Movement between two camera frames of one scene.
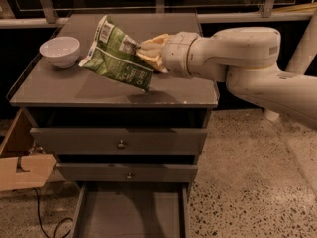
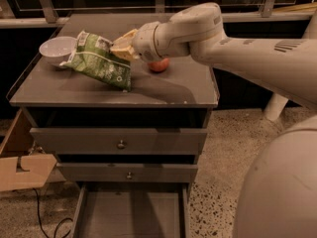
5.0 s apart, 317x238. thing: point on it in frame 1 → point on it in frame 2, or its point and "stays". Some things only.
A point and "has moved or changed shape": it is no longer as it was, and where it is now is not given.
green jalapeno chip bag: x=114 y=54 has moved or changed shape
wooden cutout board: x=39 y=169 stays
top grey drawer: x=117 y=141 stays
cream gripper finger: x=154 y=45 → x=125 y=41
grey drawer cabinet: x=106 y=131 stays
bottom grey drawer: x=133 y=210 stays
